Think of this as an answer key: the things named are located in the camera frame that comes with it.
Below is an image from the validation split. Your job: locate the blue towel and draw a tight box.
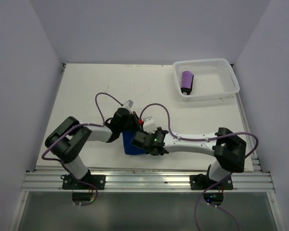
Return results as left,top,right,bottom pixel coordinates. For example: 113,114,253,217
122,131,145,156

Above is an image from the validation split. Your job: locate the black purple microfiber towel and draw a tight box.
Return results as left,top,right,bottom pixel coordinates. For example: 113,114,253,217
181,71,194,95

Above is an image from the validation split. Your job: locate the white plastic perforated basket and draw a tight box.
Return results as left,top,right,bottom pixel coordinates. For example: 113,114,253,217
172,58,240,102

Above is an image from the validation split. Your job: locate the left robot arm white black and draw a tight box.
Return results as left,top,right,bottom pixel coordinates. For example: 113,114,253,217
42,108,143,189

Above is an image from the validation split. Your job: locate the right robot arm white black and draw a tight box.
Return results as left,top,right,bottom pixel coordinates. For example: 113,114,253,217
131,128,246,189

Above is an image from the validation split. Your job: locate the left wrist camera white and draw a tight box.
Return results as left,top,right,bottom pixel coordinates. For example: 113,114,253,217
122,100,133,114

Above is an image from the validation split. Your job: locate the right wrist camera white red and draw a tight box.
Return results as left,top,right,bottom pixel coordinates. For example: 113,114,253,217
142,116,158,134

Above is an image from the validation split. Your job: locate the aluminium mounting rail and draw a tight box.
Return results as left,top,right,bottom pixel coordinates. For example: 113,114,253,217
21,167,275,193

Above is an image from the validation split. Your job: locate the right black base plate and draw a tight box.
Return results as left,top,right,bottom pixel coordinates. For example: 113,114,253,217
189,173,234,191

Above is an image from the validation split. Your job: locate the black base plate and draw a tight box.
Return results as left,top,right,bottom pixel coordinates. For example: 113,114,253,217
189,173,234,191
60,175,106,190

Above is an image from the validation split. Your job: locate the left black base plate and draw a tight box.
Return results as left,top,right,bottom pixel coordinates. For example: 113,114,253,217
60,175,106,190

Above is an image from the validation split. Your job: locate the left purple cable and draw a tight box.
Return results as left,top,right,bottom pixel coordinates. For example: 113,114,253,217
41,92,125,206

